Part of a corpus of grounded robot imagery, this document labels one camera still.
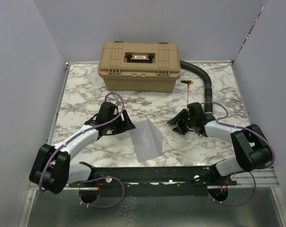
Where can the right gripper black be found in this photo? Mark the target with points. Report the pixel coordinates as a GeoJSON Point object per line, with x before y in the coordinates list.
{"type": "Point", "coordinates": [178, 119]}

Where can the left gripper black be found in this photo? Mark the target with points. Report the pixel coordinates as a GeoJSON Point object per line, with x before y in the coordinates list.
{"type": "Point", "coordinates": [125, 125]}

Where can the grey envelope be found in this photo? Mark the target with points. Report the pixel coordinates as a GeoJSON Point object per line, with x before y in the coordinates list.
{"type": "Point", "coordinates": [147, 141]}

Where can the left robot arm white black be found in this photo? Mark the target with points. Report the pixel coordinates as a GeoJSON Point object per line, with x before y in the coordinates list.
{"type": "Point", "coordinates": [52, 169]}

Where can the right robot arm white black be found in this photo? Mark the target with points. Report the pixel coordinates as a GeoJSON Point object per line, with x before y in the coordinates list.
{"type": "Point", "coordinates": [251, 148]}

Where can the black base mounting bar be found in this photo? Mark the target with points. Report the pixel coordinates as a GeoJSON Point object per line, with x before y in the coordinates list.
{"type": "Point", "coordinates": [153, 181]}

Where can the tan plastic tool case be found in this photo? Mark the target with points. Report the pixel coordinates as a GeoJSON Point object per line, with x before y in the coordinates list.
{"type": "Point", "coordinates": [140, 66]}

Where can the yellow black T-handle hex key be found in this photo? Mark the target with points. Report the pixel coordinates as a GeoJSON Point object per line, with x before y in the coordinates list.
{"type": "Point", "coordinates": [188, 83]}

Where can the aluminium frame rail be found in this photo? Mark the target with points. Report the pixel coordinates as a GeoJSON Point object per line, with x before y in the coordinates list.
{"type": "Point", "coordinates": [52, 170]}

